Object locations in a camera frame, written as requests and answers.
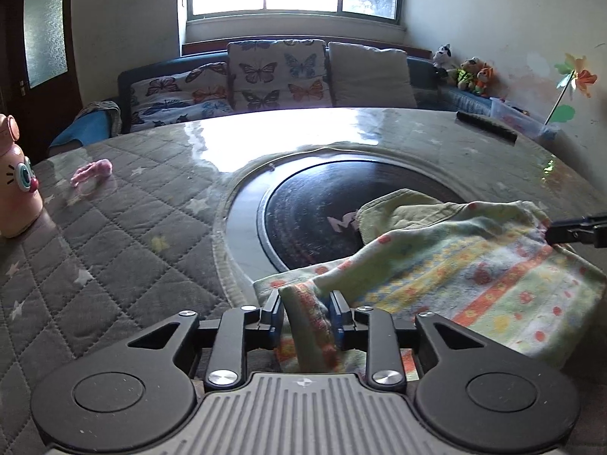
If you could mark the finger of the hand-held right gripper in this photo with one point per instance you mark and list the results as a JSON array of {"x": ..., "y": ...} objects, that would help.
[{"x": 576, "y": 230}]

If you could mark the dark wooden door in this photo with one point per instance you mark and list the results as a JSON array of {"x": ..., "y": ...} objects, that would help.
[{"x": 45, "y": 57}]

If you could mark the round black cooktop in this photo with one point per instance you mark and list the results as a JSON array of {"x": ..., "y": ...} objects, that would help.
[{"x": 303, "y": 213}]

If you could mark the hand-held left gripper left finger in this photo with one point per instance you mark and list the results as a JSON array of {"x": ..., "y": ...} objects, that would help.
[{"x": 274, "y": 315}]

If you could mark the orange plush toy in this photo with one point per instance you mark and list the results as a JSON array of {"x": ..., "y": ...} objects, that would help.
[{"x": 484, "y": 80}]

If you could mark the green and brown plush toy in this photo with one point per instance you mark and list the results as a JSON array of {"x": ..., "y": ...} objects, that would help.
[{"x": 468, "y": 73}]

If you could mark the long butterfly print cushion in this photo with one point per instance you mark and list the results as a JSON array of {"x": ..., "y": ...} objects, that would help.
[{"x": 180, "y": 97}]

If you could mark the black remote control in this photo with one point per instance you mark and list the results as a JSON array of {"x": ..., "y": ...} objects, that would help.
[{"x": 486, "y": 125}]

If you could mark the square butterfly print cushion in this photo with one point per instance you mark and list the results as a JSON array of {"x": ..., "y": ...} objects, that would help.
[{"x": 277, "y": 76}]

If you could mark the black and white plush toy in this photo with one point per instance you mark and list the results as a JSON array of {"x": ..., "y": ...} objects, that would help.
[{"x": 443, "y": 56}]

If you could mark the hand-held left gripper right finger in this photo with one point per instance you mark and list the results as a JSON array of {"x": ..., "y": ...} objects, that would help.
[{"x": 337, "y": 315}]

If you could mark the pink cartoon bottle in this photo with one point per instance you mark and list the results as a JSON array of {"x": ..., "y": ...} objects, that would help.
[{"x": 16, "y": 185}]

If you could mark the dark blue sofa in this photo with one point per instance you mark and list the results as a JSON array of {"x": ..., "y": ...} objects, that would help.
[{"x": 427, "y": 78}]

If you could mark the clear plastic box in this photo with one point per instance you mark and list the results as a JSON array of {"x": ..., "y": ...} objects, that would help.
[{"x": 519, "y": 118}]

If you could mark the colourful paper pinwheel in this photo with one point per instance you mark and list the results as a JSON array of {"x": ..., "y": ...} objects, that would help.
[{"x": 576, "y": 76}]

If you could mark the small pink fluffy toy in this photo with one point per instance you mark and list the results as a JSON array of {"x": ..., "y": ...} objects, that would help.
[{"x": 92, "y": 172}]

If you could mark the grey cloth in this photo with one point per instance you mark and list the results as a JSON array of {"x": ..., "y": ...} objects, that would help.
[{"x": 102, "y": 111}]

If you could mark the blue cloth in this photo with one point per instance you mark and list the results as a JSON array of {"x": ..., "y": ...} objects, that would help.
[{"x": 78, "y": 130}]

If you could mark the beige cushion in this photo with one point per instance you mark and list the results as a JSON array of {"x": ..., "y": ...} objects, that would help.
[{"x": 370, "y": 73}]

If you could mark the colourful printed towel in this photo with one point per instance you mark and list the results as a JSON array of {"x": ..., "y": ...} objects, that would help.
[{"x": 474, "y": 270}]

